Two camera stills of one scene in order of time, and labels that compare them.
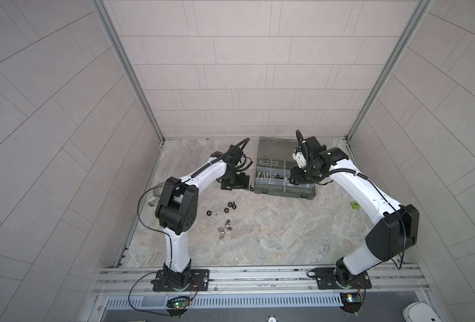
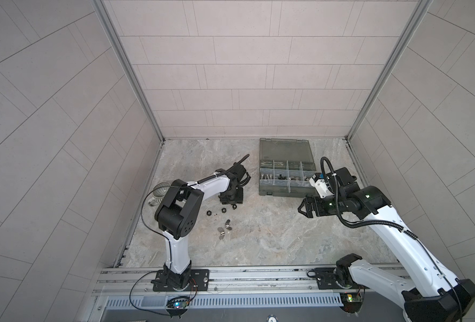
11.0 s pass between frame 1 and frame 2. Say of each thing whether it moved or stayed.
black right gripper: moved
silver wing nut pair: stayed
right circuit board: stayed
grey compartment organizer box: stayed
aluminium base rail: stayed
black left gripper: moved
